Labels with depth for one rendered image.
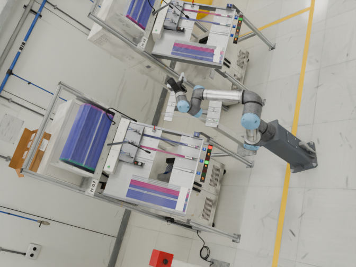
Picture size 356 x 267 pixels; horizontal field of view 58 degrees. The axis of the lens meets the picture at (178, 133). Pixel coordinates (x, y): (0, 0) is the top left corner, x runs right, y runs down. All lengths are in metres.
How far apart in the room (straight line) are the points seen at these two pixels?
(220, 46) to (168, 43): 0.53
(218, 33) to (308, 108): 1.15
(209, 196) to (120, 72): 2.36
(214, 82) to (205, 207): 1.31
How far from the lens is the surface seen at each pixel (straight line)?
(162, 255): 2.79
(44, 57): 4.41
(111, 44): 3.43
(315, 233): 2.85
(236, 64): 3.89
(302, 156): 2.89
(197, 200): 3.23
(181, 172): 2.78
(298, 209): 2.96
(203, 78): 3.49
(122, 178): 2.82
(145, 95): 4.97
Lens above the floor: 2.50
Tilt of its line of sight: 34 degrees down
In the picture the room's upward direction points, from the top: 61 degrees counter-clockwise
